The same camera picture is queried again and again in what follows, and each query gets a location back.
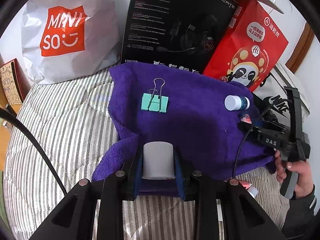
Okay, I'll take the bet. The clear jar white lid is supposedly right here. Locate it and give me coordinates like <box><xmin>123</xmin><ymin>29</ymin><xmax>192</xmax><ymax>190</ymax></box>
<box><xmin>142</xmin><ymin>141</ymin><xmax>175</xmax><ymax>180</ymax></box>

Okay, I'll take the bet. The teal binder clip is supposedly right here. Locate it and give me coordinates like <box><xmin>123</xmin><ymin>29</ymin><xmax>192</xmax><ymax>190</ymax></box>
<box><xmin>140</xmin><ymin>77</ymin><xmax>169</xmax><ymax>113</ymax></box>

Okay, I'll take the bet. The pink white tube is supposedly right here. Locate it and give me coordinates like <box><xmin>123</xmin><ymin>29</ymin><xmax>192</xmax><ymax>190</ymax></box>
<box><xmin>240</xmin><ymin>113</ymin><xmax>252</xmax><ymax>124</ymax></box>

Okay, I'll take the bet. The dark jacket sleeve forearm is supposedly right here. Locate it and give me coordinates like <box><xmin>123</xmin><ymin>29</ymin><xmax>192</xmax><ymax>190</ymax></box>
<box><xmin>281</xmin><ymin>186</ymin><xmax>317</xmax><ymax>239</ymax></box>

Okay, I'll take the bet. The person's right hand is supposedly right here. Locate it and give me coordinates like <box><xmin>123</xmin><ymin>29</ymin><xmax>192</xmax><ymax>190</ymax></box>
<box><xmin>273</xmin><ymin>149</ymin><xmax>315</xmax><ymax>200</ymax></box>

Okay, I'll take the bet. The white Nike bag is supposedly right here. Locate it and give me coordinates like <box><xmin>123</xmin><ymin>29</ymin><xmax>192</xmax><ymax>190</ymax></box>
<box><xmin>254</xmin><ymin>61</ymin><xmax>310</xmax><ymax>126</ymax></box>

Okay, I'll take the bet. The purple fleece cloth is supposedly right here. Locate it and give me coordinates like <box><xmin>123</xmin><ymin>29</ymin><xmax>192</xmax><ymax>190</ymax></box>
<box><xmin>92</xmin><ymin>62</ymin><xmax>274</xmax><ymax>181</ymax></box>

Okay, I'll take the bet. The red panda paper bag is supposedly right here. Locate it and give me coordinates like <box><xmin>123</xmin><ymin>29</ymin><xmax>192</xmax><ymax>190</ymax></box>
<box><xmin>203</xmin><ymin>0</ymin><xmax>289</xmax><ymax>91</ymax></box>

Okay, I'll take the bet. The black Hecate headset box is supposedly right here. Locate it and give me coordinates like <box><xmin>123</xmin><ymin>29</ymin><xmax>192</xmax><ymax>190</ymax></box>
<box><xmin>121</xmin><ymin>0</ymin><xmax>238</xmax><ymax>74</ymax></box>

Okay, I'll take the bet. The wooden side table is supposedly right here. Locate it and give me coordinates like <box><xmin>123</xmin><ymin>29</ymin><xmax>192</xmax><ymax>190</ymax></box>
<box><xmin>0</xmin><ymin>89</ymin><xmax>10</xmax><ymax>171</ymax></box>

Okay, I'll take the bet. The brown patterned notebook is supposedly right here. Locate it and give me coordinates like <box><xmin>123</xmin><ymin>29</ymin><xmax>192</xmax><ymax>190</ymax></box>
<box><xmin>1</xmin><ymin>59</ymin><xmax>25</xmax><ymax>105</ymax></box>

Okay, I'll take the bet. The white Miniso plastic bag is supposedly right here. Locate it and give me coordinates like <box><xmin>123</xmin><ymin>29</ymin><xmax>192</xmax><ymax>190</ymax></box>
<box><xmin>21</xmin><ymin>0</ymin><xmax>120</xmax><ymax>85</ymax></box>

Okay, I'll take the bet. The black cable right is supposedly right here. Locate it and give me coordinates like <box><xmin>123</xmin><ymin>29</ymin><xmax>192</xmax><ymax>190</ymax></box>
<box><xmin>231</xmin><ymin>100</ymin><xmax>291</xmax><ymax>179</ymax></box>

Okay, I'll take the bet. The black cable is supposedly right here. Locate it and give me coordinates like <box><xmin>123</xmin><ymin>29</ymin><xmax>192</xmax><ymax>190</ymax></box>
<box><xmin>231</xmin><ymin>100</ymin><xmax>291</xmax><ymax>179</ymax></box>
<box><xmin>0</xmin><ymin>107</ymin><xmax>68</xmax><ymax>196</ymax></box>

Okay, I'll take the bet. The wooden door frame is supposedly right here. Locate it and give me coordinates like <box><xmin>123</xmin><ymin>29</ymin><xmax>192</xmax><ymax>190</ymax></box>
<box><xmin>285</xmin><ymin>23</ymin><xmax>315</xmax><ymax>73</ymax></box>

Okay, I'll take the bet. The black cable left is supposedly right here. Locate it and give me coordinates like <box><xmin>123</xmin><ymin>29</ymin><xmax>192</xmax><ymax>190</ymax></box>
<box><xmin>0</xmin><ymin>107</ymin><xmax>68</xmax><ymax>196</ymax></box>

